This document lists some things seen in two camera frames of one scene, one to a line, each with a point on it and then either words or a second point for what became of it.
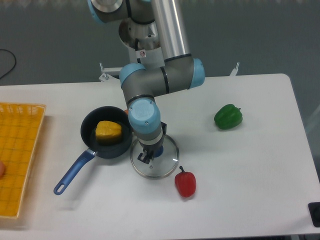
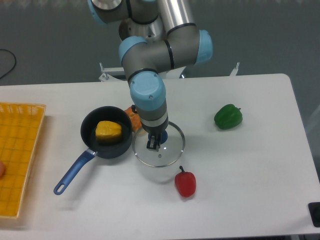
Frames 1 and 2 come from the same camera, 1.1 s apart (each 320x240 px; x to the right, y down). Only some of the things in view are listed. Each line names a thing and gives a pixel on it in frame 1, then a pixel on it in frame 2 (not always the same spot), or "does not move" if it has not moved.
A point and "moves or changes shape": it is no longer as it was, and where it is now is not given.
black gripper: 150,149 to 154,135
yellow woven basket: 19,124 does not move
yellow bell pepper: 108,132 does not move
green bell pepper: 228,117 does not move
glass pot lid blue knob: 165,161 moves or changes shape
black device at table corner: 314,209 does not move
